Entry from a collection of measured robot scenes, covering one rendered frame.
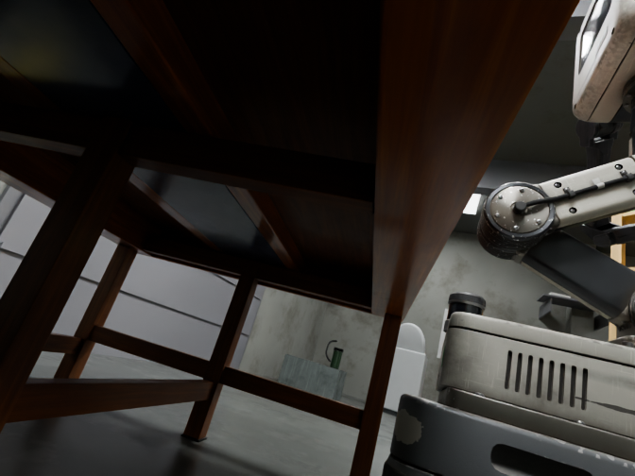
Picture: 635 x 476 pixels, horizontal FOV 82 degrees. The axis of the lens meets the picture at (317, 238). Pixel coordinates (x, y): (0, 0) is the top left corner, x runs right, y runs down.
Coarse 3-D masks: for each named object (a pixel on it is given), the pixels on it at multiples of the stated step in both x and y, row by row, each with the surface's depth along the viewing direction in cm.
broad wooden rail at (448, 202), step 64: (384, 0) 25; (448, 0) 24; (512, 0) 23; (576, 0) 22; (384, 64) 30; (448, 64) 28; (512, 64) 27; (384, 128) 37; (448, 128) 35; (384, 192) 50; (448, 192) 45; (384, 256) 74
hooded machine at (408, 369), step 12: (408, 324) 556; (408, 336) 548; (420, 336) 543; (396, 348) 543; (408, 348) 541; (420, 348) 536; (396, 360) 537; (408, 360) 532; (420, 360) 527; (396, 372) 530; (408, 372) 525; (420, 372) 520; (396, 384) 524; (408, 384) 519; (420, 384) 522; (396, 396) 518; (420, 396) 552; (384, 408) 520; (396, 408) 512
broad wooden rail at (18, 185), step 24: (0, 144) 94; (0, 168) 95; (24, 168) 101; (48, 168) 108; (72, 168) 115; (24, 192) 112; (48, 192) 109; (120, 216) 139; (144, 216) 151; (120, 240) 145; (144, 240) 154
